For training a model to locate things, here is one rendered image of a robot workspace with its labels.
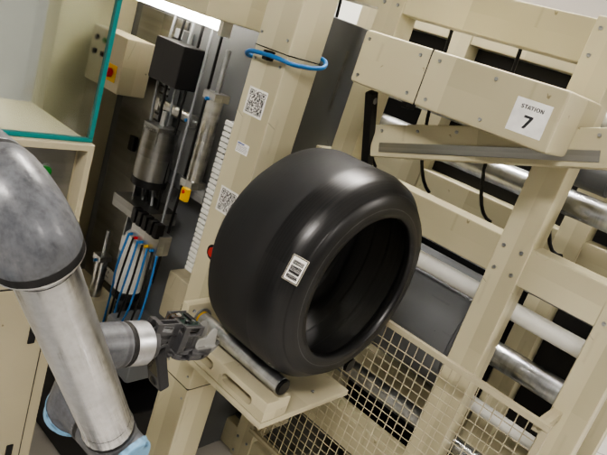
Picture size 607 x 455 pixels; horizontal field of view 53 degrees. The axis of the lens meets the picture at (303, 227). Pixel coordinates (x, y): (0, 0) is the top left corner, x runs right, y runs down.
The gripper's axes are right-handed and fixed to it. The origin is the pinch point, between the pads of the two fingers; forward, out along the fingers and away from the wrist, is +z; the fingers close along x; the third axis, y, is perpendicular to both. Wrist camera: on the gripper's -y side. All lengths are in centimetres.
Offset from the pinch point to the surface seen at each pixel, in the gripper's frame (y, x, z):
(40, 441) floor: -98, 86, 29
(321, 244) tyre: 31.5, -11.0, 8.1
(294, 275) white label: 23.4, -10.5, 4.0
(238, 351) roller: -7.7, 6.6, 18.6
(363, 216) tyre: 39.8, -11.9, 18.1
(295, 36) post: 72, 28, 17
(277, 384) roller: -7.7, -8.4, 18.8
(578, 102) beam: 82, -34, 48
